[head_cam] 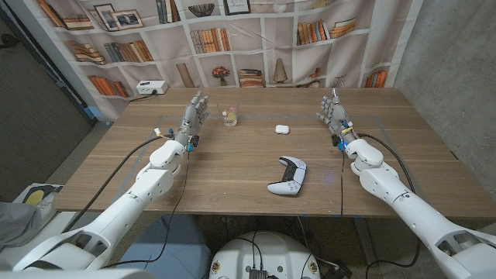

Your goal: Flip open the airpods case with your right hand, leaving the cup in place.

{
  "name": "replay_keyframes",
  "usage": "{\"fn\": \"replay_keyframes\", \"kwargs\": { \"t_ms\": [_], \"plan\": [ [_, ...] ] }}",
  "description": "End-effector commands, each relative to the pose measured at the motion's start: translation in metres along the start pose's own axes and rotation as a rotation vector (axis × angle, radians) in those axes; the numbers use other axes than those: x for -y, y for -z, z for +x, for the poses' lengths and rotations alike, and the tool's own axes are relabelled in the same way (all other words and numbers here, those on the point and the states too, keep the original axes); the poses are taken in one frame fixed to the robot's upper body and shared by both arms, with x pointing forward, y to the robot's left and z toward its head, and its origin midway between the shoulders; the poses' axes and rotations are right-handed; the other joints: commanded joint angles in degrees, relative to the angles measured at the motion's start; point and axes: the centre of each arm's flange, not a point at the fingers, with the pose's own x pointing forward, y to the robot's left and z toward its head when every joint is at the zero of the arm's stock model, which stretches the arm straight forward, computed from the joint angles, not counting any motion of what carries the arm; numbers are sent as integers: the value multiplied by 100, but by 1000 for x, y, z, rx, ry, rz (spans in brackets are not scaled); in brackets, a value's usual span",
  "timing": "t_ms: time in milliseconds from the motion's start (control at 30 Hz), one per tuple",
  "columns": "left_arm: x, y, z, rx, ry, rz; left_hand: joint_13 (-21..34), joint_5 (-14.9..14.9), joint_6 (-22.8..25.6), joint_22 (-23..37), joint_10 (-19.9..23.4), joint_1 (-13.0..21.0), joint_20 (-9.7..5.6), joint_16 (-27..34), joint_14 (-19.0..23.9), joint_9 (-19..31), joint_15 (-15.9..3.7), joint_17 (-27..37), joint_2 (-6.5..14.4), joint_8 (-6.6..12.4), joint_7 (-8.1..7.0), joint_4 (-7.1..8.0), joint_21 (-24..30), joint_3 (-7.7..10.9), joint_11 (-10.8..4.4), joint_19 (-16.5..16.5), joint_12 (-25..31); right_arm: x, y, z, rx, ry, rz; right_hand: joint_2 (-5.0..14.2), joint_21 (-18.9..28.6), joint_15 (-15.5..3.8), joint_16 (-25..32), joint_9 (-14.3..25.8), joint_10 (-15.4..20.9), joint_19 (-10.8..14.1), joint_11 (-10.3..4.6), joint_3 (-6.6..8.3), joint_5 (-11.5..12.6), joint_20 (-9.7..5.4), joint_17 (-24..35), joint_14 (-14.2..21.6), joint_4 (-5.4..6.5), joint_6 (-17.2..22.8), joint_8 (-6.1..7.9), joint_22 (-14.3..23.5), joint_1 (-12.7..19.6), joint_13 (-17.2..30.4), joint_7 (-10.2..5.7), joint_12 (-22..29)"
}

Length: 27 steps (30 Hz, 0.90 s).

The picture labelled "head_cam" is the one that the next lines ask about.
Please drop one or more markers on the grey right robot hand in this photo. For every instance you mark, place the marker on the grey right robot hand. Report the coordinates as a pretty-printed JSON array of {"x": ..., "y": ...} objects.
[{"x": 338, "y": 118}]

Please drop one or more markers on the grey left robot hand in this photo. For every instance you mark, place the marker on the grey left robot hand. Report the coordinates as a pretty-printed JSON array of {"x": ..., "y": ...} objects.
[{"x": 191, "y": 120}]

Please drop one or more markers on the white airpods case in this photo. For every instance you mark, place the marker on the white airpods case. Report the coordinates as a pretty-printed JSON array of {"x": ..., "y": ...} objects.
[{"x": 282, "y": 129}]

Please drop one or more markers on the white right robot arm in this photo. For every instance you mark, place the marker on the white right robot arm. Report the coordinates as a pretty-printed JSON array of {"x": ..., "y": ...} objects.
[{"x": 387, "y": 182}]

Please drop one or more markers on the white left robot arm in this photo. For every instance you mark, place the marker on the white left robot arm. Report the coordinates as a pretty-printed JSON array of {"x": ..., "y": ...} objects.
[{"x": 151, "y": 182}]

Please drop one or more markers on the clear glass cup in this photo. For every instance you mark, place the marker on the clear glass cup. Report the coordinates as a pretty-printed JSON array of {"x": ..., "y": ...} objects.
[{"x": 228, "y": 106}]

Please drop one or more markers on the yellow ball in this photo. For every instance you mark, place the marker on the yellow ball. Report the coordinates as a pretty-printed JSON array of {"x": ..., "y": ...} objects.
[{"x": 232, "y": 116}]

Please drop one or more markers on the white power strip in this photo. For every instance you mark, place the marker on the white power strip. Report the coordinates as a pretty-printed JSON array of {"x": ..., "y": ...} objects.
[{"x": 151, "y": 87}]

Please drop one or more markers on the grey tape outline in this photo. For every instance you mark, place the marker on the grey tape outline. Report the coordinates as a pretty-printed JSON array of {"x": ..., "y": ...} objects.
[{"x": 271, "y": 116}]

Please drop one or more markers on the white game controller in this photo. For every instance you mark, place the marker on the white game controller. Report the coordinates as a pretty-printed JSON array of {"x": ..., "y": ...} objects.
[{"x": 296, "y": 182}]

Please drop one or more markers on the printed bookshelf backdrop cloth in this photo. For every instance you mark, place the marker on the printed bookshelf backdrop cloth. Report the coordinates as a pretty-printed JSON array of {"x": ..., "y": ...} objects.
[{"x": 271, "y": 46}]

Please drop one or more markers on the blue floor pad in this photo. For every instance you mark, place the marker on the blue floor pad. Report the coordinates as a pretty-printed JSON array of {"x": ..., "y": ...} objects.
[{"x": 182, "y": 248}]

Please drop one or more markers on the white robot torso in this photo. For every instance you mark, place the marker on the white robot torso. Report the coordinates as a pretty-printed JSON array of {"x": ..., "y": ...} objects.
[{"x": 267, "y": 252}]

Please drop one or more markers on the white sheet with yellow shape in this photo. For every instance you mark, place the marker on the white sheet with yellow shape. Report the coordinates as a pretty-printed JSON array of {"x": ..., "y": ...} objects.
[{"x": 36, "y": 195}]

